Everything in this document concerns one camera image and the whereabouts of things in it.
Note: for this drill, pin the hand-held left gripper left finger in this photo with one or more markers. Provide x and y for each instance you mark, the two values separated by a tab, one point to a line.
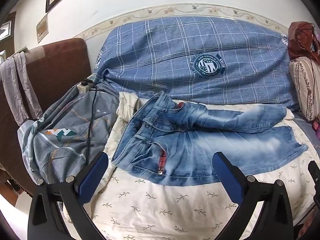
91	177

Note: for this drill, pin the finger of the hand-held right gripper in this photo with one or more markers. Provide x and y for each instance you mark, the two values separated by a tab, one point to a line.
315	180

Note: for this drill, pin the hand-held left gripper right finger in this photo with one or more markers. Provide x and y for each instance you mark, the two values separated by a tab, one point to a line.
226	177

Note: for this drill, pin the blue denim pants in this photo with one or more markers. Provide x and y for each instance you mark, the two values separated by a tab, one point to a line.
200	150

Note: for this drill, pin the grey printed blanket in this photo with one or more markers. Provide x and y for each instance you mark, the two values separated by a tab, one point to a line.
62	142

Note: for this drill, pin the pink object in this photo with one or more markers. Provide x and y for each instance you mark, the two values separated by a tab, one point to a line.
317	128

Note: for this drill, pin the cream leaf-print blanket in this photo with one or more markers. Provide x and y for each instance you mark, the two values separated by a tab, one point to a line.
162	205

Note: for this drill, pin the white power strip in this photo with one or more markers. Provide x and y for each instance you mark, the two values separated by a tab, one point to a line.
83	88

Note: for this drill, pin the striped floral pillow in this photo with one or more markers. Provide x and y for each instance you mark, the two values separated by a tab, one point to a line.
307	85

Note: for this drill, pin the grey hanging cloth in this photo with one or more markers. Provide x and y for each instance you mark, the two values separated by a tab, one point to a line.
22	80

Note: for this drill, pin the brown padded headboard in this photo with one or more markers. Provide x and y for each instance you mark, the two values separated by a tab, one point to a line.
57	62

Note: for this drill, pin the blue plaid quilt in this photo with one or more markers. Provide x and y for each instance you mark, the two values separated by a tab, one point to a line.
175	55

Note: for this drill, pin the reddish-brown bag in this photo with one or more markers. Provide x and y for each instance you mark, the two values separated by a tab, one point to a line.
300	40

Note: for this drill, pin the small framed picture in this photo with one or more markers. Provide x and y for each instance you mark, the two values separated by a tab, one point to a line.
42	28

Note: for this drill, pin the dark wooden door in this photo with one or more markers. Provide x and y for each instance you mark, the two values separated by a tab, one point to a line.
7	30

